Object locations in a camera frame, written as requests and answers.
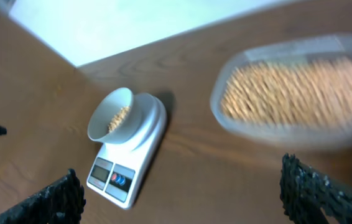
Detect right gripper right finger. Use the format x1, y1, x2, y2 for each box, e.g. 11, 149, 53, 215
280, 154, 352, 224

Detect soybeans in bowl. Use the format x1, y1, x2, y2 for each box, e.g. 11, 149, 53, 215
108, 106, 130, 133

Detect white digital kitchen scale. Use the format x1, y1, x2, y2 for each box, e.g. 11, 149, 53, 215
86, 93, 167, 209

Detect white round bowl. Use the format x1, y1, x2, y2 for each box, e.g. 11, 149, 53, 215
87, 87, 142, 144

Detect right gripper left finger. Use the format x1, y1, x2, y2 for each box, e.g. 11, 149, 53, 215
0, 169, 86, 224

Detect clear plastic soybean container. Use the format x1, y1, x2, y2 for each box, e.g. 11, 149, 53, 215
210, 34, 352, 150

